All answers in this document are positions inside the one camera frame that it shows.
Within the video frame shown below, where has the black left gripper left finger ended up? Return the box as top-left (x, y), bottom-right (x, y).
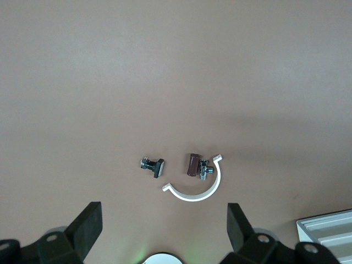
top-left (0, 201), bottom-right (103, 264)

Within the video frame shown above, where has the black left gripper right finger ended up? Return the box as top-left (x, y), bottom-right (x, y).
top-left (227, 202), bottom-right (342, 264)

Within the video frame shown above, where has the white drawer cabinet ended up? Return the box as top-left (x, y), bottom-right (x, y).
top-left (296, 209), bottom-right (352, 264)

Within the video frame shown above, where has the white half ring clamp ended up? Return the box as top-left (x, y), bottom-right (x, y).
top-left (161, 153), bottom-right (223, 202)

